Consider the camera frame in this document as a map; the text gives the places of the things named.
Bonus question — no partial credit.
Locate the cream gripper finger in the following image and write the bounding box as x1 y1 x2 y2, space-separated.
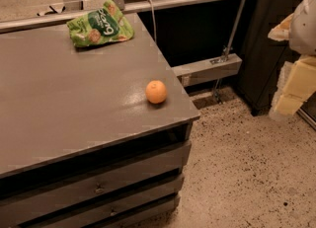
268 14 293 41
269 55 316 120

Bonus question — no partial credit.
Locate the green rice chip bag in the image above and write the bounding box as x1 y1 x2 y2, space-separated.
66 0 134 47

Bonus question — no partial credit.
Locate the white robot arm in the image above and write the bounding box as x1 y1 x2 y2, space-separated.
268 0 316 120

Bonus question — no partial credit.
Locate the orange fruit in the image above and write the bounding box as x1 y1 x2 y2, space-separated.
145 80 167 104

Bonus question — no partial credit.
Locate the grey drawer cabinet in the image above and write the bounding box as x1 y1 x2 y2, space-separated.
0 122 194 228

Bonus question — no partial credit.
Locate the grey metal bracket beam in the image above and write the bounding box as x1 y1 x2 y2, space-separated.
173 53 242 87

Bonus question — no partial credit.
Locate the grey cable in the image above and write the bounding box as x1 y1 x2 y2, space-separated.
147 0 158 43

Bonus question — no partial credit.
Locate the grey metal frame rail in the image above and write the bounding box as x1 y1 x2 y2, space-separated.
0 0 222 34

